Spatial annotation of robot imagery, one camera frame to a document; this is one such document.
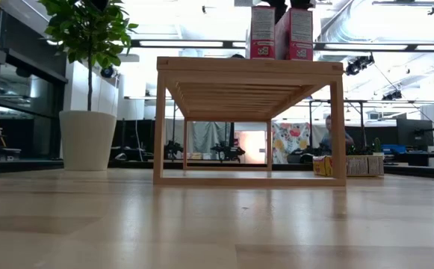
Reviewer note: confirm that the red Froot Loops box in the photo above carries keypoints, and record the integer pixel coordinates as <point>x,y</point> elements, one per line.
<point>299,30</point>
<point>262,26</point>

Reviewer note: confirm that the yellow Corn Pops box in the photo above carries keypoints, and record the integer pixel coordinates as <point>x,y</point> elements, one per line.
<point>364,166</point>

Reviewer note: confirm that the background black robot arm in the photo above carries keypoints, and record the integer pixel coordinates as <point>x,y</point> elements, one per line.
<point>172,149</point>
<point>228,151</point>

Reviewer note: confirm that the wooden slatted shelf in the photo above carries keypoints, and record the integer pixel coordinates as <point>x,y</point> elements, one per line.
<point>246,67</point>

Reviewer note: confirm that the black ceiling spotlight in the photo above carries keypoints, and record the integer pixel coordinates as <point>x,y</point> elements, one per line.
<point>356,66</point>
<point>392,95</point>

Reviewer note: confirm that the colourful fruit print cloth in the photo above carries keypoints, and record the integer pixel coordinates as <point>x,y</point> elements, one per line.
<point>287,143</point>

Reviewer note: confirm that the person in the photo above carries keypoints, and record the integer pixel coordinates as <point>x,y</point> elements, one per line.
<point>326,140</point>

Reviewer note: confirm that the pink board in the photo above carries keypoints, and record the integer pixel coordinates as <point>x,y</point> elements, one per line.
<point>254,145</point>

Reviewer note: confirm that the grey cloth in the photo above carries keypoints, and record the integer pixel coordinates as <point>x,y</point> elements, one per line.
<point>205,136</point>

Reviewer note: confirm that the blue bin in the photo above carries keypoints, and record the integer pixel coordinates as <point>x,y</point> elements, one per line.
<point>395,149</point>

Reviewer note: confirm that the black computer monitor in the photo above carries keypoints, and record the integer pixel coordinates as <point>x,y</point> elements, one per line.
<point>414,132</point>

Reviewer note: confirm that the white cabinet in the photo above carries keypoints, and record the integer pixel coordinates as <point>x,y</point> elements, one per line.
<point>102,97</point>

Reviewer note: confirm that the green plant in white pot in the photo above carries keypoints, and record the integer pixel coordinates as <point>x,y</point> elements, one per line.
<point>87,142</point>

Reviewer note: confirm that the dark glass cabinet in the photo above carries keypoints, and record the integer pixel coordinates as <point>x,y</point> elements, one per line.
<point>22,97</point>

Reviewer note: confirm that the silver ventilation duct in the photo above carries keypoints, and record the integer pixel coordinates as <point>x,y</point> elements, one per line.
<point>323,56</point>

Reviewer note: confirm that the black ceiling light rail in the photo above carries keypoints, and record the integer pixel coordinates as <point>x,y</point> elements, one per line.
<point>134,43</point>

